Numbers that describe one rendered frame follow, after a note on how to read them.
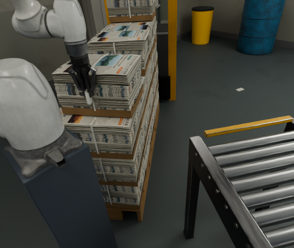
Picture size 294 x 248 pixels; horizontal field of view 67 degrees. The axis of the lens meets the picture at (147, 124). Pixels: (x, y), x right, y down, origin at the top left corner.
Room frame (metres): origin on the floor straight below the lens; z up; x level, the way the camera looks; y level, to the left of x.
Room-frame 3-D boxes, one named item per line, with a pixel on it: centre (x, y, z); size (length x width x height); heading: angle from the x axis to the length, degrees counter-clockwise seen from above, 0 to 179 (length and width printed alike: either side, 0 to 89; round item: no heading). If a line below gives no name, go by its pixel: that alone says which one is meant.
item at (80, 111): (1.12, 0.33, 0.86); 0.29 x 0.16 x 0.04; 166
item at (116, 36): (1.59, 0.13, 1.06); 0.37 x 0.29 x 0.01; 81
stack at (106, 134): (1.46, 0.17, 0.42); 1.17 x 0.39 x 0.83; 170
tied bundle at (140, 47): (1.59, 0.15, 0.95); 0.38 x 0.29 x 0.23; 81
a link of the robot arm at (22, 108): (0.54, 0.34, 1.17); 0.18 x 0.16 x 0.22; 76
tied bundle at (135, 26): (1.88, 0.10, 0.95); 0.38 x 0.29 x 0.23; 80
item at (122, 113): (1.07, 0.11, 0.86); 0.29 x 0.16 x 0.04; 166
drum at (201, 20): (4.93, -1.30, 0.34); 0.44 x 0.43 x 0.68; 42
